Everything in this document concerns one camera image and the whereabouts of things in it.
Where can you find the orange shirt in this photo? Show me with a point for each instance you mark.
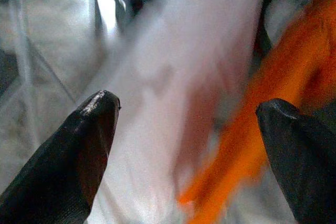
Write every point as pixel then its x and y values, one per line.
pixel 288 77

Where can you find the white shirt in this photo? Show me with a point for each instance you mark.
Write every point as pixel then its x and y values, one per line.
pixel 183 37

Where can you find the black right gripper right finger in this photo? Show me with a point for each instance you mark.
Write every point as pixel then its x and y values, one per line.
pixel 302 161

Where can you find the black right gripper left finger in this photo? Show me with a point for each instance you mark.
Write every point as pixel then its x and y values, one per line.
pixel 57 161

